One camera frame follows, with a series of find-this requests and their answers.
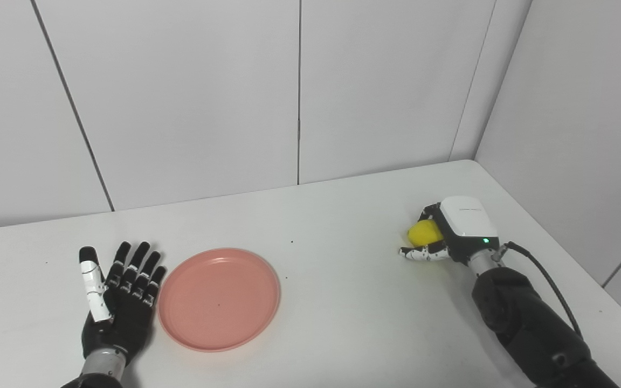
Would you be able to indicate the yellow lemon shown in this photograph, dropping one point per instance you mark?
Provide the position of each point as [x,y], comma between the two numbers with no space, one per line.
[425,231]

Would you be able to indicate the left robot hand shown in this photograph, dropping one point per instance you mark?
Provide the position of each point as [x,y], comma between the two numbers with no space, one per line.
[119,312]

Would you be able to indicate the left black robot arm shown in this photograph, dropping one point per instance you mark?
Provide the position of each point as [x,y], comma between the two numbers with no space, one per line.
[97,372]

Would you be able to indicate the pink round plate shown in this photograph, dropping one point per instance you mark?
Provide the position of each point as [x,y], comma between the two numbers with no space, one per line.
[219,299]

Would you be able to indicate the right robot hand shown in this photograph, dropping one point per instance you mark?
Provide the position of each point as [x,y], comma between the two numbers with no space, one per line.
[459,229]

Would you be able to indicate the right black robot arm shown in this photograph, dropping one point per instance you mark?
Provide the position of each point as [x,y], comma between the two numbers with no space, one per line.
[531,323]

